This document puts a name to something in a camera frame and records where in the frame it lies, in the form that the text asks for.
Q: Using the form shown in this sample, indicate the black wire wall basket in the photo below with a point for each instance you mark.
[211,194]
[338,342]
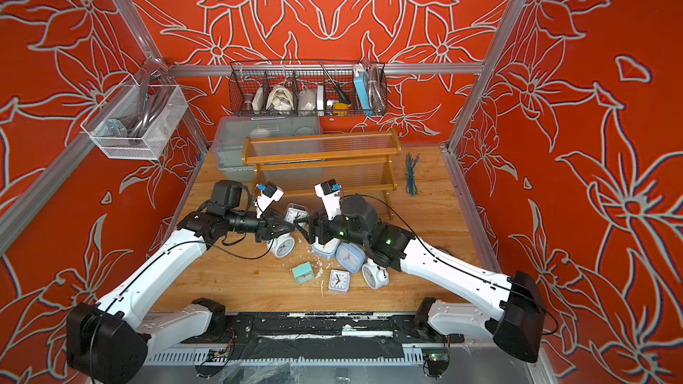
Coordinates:
[317,88]

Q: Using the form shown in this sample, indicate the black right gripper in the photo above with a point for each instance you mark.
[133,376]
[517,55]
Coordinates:
[315,229]

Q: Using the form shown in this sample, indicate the lilac square alarm clock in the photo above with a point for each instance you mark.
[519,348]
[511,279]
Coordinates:
[339,281]

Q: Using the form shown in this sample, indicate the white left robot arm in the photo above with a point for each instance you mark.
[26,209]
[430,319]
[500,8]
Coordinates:
[110,340]

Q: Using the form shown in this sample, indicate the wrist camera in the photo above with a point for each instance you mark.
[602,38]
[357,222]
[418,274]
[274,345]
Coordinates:
[268,193]
[330,192]

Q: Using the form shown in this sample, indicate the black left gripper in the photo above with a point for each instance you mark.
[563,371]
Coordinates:
[268,222]

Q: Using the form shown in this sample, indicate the white twin-bell alarm clock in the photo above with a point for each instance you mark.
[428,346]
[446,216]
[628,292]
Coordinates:
[282,246]

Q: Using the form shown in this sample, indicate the green cable ties bundle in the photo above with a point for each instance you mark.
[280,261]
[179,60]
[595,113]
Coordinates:
[411,164]

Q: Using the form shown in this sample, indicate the translucent grey storage bin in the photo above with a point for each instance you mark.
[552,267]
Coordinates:
[232,132]

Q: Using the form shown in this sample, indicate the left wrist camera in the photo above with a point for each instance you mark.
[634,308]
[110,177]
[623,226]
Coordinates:
[268,193]

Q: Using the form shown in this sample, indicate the white wire wall basket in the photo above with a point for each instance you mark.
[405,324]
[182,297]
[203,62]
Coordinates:
[137,120]

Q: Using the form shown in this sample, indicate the blue box in basket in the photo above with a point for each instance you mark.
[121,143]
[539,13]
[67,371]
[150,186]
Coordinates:
[360,83]

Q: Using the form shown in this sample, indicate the mint green square clock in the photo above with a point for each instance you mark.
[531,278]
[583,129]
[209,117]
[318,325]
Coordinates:
[303,273]

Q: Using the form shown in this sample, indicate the wooden two-tier shelf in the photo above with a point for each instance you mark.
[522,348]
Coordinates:
[359,162]

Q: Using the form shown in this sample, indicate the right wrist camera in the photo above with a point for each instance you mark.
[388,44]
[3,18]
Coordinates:
[330,192]

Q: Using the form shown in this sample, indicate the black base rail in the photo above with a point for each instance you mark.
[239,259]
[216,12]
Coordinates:
[402,328]

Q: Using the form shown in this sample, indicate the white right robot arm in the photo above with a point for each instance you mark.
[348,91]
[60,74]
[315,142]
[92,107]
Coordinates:
[514,309]

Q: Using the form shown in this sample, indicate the blue rounded square clock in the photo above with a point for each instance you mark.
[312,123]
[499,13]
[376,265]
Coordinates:
[326,251]

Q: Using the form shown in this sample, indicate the clear small square clock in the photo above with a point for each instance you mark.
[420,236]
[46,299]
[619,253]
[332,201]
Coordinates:
[295,212]

